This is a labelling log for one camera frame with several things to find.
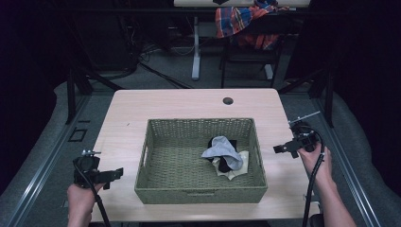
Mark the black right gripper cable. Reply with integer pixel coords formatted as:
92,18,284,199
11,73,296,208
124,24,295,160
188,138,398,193
302,128,326,227

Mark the black chair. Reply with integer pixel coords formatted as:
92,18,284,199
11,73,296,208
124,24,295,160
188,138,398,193
218,11,299,90

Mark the plaid shirt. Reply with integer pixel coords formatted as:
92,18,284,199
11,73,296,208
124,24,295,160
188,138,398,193
215,0,289,50

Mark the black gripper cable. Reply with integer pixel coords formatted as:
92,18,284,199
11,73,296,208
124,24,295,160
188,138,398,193
73,161,112,227
302,128,326,227

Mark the person's right hand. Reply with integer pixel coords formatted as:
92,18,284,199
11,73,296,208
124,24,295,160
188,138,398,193
297,142,334,187

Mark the white desk with legs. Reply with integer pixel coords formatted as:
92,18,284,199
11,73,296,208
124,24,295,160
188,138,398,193
173,0,312,81

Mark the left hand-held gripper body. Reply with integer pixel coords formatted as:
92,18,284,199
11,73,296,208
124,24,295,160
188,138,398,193
72,149,102,190

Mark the person's left hand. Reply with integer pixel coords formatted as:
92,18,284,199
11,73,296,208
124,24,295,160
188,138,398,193
66,182,107,220

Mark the black metal stand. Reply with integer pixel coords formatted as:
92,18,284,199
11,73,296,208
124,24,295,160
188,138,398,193
64,66,125,126
277,66,336,129

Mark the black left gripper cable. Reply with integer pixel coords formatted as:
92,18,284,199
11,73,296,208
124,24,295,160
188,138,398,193
73,161,112,227

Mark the grey sock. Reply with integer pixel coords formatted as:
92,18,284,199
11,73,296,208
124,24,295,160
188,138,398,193
200,135,245,171

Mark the metal floor rail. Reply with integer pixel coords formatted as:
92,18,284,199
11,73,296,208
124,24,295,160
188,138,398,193
6,94,93,227
313,97,383,227

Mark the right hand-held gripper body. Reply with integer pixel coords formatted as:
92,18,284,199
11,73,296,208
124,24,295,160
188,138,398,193
288,111,320,154

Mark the black cloth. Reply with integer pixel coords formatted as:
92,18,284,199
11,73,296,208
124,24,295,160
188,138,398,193
207,137,238,174

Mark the black floor cable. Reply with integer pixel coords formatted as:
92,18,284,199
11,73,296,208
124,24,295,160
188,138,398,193
137,61,194,90

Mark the cream cloth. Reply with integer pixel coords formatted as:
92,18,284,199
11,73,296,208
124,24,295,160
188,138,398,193
211,149,251,182

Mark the green woven basket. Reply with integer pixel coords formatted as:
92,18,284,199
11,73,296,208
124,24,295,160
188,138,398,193
133,117,270,205

